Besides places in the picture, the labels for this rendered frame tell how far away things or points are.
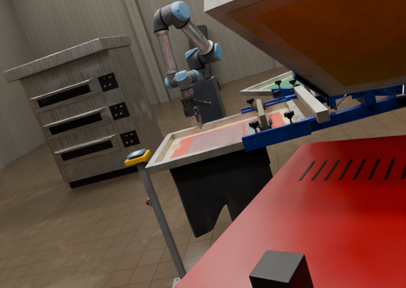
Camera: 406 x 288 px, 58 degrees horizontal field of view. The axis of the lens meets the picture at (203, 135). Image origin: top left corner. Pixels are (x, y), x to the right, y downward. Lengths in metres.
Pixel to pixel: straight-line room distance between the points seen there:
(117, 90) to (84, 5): 7.89
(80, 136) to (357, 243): 5.04
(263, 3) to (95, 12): 11.83
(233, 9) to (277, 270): 0.61
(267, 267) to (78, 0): 12.55
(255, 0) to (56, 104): 4.80
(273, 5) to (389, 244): 0.54
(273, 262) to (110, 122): 4.85
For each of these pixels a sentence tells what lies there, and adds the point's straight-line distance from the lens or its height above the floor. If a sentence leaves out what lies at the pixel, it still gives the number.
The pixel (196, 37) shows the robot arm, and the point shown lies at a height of 1.50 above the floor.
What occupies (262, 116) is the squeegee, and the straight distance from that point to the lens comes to 1.73.
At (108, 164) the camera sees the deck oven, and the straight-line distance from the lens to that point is 5.45.
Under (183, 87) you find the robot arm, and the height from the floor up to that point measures 1.24.
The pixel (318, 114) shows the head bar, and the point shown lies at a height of 1.03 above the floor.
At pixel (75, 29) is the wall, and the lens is 12.91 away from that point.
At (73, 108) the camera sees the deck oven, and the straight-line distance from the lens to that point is 5.41.
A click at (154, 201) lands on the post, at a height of 0.65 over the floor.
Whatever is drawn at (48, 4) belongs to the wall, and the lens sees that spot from 13.33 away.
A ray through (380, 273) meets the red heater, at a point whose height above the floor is 1.11.
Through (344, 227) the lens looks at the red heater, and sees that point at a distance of 0.67.
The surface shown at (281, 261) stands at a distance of 0.45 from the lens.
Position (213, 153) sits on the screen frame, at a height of 0.97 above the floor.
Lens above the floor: 1.47
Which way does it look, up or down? 14 degrees down
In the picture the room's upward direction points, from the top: 18 degrees counter-clockwise
